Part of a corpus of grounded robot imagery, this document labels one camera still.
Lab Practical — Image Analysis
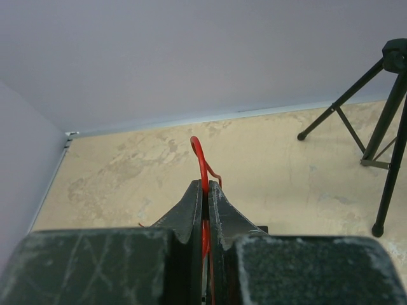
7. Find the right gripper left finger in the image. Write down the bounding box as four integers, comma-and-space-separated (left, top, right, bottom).
1, 180, 203, 304

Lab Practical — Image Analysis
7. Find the black music stand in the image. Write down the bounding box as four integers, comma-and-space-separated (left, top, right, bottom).
296, 38, 406, 238

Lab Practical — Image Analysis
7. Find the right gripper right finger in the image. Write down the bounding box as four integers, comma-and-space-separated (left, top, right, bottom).
208, 181, 406, 304

